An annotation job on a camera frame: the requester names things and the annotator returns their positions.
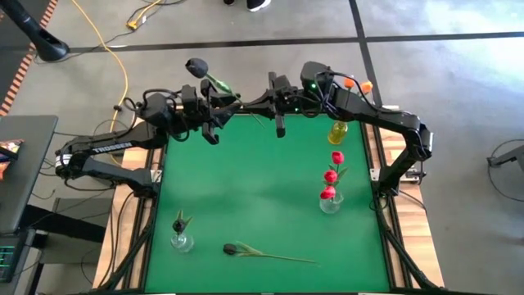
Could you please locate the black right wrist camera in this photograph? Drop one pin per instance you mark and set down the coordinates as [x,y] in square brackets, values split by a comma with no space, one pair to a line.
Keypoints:
[315,73]

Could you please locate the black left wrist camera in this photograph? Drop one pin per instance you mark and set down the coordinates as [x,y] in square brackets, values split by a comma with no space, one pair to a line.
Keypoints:
[189,100]

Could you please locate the clear cut-glass vase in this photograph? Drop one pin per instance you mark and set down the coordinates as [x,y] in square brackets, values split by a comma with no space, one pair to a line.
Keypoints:
[182,243]
[331,207]

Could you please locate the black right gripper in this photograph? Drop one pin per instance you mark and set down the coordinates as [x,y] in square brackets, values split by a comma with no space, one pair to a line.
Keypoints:
[288,98]

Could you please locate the colourful snack bag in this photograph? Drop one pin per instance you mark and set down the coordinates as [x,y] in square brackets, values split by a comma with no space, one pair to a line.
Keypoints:
[8,146]

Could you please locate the black keyboard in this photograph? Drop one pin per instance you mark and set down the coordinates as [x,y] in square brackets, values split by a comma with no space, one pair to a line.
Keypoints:
[8,262]

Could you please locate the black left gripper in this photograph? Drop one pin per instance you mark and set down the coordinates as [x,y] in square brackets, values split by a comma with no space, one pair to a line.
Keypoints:
[210,110]

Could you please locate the black pole stand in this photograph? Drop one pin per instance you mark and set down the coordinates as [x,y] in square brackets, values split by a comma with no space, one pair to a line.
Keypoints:
[45,43]

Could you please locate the dark mat orange-striped edge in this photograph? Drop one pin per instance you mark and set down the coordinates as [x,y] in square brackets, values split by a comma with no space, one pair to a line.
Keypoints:
[16,49]

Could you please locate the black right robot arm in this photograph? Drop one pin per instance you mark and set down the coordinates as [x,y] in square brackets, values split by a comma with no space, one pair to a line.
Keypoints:
[389,119]

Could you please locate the black frame strut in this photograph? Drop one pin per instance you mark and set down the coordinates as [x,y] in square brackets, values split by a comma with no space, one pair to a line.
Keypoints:
[133,254]
[403,254]

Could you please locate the orange artificial tulip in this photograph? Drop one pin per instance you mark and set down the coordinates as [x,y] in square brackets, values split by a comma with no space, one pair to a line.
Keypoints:
[366,87]
[349,83]

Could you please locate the grey desk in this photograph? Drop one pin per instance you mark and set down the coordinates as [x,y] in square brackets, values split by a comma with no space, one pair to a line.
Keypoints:
[24,176]

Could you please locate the black artificial tulip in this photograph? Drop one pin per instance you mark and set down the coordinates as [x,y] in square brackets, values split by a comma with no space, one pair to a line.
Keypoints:
[179,225]
[196,67]
[230,248]

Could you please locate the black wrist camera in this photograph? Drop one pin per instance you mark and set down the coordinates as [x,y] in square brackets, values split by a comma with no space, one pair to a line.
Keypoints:
[189,100]
[315,73]

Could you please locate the yellow glass vase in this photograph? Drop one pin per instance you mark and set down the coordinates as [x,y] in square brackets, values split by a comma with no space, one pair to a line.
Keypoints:
[337,134]

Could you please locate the wooden side platform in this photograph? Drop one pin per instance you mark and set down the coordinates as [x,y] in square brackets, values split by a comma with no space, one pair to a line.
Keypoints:
[409,213]
[123,205]

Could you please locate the person's shoe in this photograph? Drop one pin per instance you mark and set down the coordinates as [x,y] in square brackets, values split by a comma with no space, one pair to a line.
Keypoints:
[258,3]
[229,1]

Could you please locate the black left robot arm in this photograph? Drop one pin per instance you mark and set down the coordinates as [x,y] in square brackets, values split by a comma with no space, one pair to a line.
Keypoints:
[110,147]

